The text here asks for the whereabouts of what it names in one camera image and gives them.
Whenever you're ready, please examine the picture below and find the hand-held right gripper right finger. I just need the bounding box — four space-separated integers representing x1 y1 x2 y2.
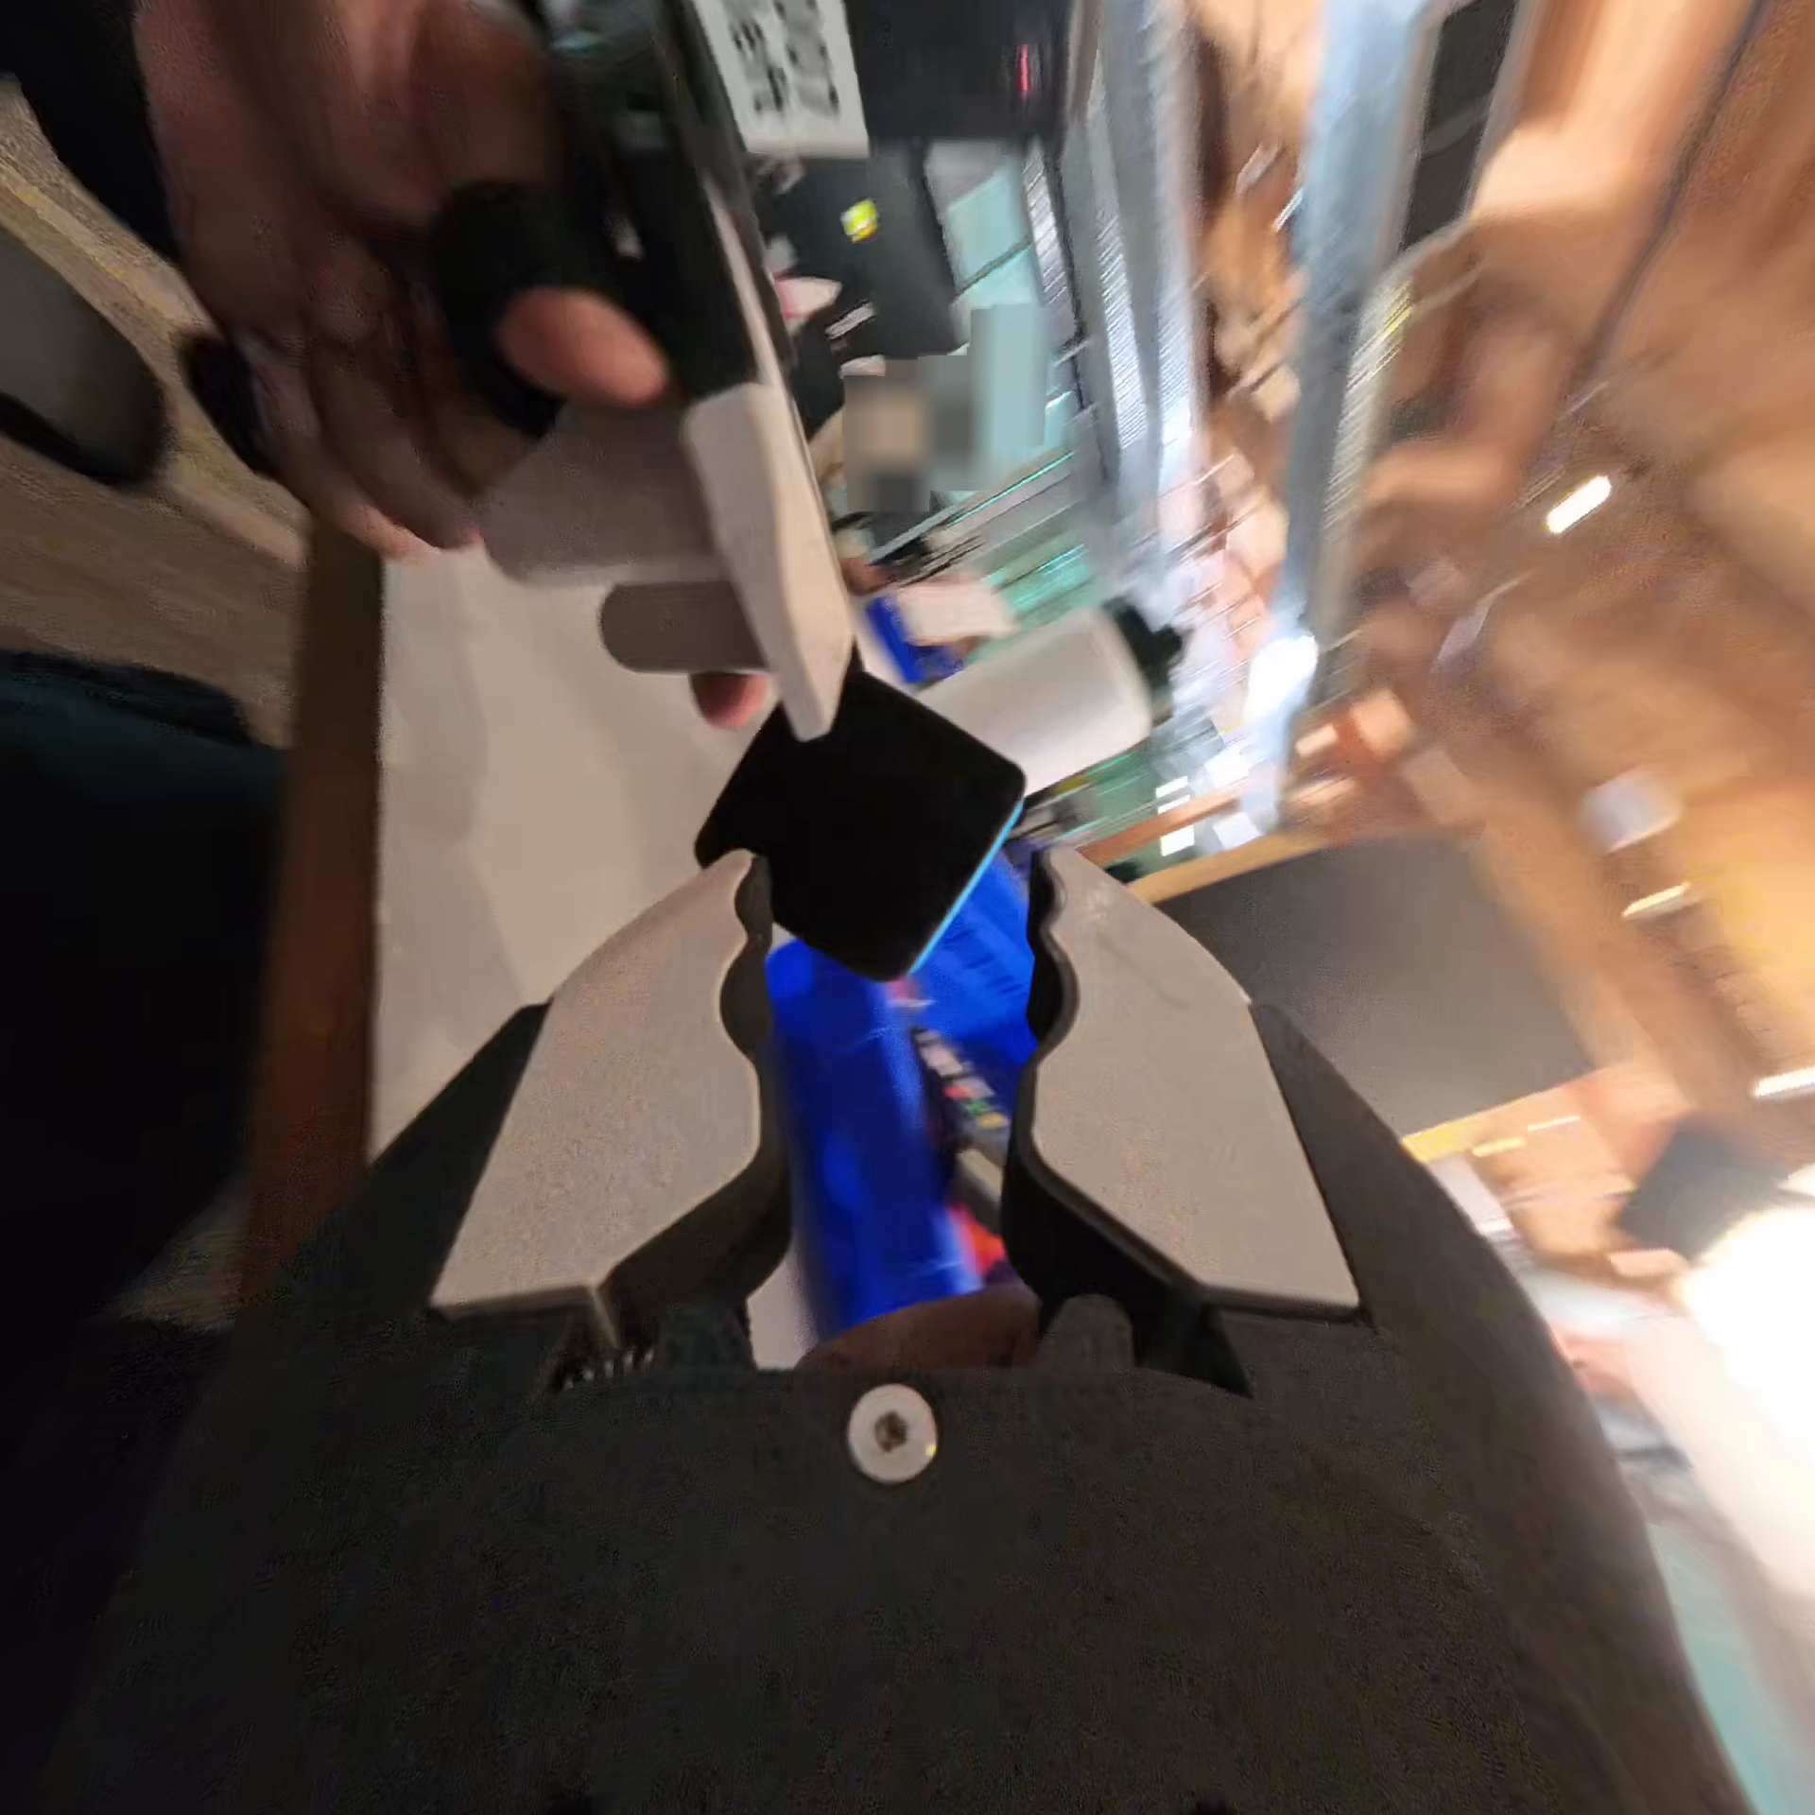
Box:
1001 845 1364 1317

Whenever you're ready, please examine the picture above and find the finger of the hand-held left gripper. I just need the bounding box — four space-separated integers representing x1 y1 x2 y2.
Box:
479 380 857 745
600 578 778 678

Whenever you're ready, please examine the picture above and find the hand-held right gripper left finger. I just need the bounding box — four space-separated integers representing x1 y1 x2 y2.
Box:
430 850 793 1346

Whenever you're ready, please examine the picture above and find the blue plastic bin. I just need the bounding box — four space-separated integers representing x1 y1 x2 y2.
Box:
766 850 1044 1342

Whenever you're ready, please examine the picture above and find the blue whiteboard eraser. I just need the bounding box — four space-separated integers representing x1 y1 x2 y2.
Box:
693 663 1029 985

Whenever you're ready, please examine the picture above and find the person's left hand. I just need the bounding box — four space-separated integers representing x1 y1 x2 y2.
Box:
135 0 776 731

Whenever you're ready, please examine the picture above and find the black remote control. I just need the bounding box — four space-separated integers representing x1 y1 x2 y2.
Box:
914 1026 1016 1136

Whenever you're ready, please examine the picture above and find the black computer monitor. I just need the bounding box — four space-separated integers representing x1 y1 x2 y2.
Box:
795 142 967 363

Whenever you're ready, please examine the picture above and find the black table wooden edge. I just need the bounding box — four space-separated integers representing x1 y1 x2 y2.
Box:
1135 828 1598 1136

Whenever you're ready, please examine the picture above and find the white bottle black cap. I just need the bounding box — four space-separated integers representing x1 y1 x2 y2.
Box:
908 601 1186 796

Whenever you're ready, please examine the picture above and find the small black panel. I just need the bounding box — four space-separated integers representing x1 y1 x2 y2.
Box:
1617 1119 1789 1265

